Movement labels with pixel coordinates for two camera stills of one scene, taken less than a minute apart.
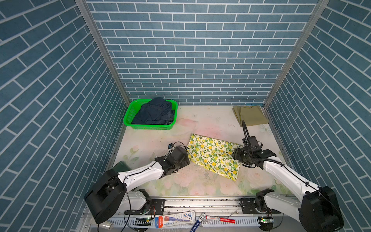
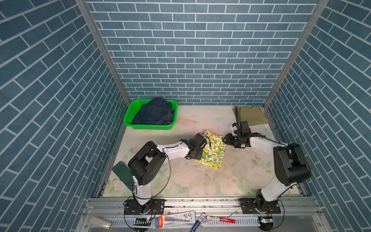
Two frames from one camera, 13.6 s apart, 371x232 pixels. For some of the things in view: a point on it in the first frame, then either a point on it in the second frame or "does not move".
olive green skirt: [252, 115] does not move
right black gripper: [236, 154] → [228, 140]
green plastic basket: [133, 107] does not move
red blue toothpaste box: [175, 219] does not move
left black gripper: [186, 161] → [199, 155]
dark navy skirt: [158, 111] does not move
